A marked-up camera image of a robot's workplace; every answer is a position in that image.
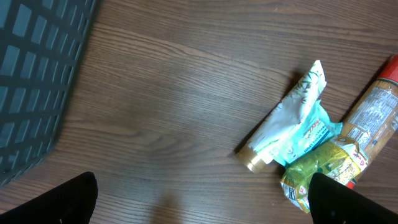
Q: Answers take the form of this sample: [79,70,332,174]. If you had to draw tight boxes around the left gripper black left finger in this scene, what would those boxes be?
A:
[1,172,98,224]

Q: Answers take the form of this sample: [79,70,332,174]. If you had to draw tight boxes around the orange spaghetti packet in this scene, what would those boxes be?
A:
[338,54,398,190]

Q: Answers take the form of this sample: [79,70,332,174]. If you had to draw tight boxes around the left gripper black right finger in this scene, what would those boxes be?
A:
[308,173,397,224]

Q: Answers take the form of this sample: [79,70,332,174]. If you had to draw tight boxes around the teal snack packet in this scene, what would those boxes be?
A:
[274,100,343,166]

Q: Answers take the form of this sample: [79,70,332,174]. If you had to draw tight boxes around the grey plastic mesh basket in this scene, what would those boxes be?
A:
[1,0,101,185]

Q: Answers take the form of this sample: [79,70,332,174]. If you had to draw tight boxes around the white tube gold cap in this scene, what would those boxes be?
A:
[236,60,326,173]

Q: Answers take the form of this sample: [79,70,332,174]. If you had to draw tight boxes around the green tea packet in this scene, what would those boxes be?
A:
[280,135,368,213]

